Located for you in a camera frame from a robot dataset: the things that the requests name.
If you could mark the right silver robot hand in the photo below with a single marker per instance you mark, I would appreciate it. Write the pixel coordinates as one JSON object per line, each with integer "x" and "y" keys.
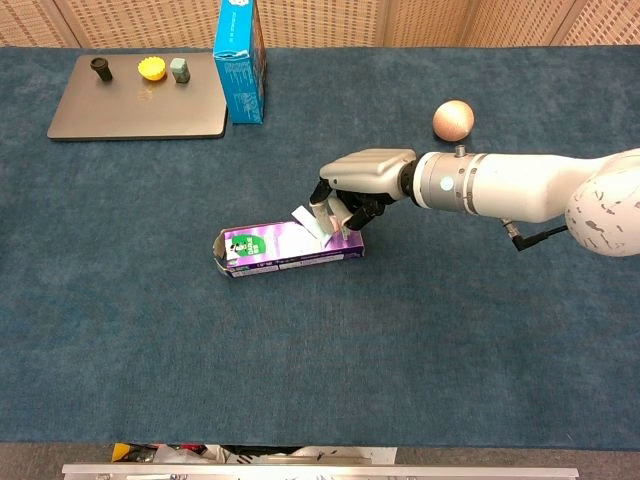
{"x": 370, "y": 170}

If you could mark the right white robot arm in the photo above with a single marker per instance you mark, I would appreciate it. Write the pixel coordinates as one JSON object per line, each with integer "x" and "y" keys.
{"x": 525, "y": 185}

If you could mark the purple carton box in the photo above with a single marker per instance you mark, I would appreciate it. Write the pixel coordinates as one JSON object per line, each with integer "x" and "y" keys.
{"x": 280, "y": 245}

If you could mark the blue upright carton box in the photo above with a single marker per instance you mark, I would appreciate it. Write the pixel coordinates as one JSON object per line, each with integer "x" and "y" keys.
{"x": 242, "y": 75}

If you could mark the peach coloured ball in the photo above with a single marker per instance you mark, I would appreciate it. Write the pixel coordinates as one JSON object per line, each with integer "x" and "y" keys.
{"x": 453, "y": 120}

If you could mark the woven rattan folding screen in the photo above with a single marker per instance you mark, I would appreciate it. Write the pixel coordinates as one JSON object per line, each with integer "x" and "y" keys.
{"x": 325, "y": 22}

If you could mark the blue felt table cloth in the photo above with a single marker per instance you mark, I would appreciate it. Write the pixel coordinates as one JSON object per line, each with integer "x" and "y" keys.
{"x": 320, "y": 350}

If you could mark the grey-green small block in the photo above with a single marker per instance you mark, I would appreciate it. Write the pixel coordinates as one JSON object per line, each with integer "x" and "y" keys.
{"x": 180, "y": 70}

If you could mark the silver closed laptop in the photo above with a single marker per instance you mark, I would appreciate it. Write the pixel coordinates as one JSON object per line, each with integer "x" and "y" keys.
{"x": 140, "y": 112}

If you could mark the yellow fluted cap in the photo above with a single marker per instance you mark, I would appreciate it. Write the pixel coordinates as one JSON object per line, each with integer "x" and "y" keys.
{"x": 151, "y": 69}

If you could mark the black cylinder cap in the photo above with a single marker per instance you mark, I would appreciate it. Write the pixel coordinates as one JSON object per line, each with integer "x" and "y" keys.
{"x": 101, "y": 69}

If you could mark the aluminium profile rail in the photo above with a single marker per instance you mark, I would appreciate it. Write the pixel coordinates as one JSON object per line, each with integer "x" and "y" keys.
{"x": 320, "y": 471}

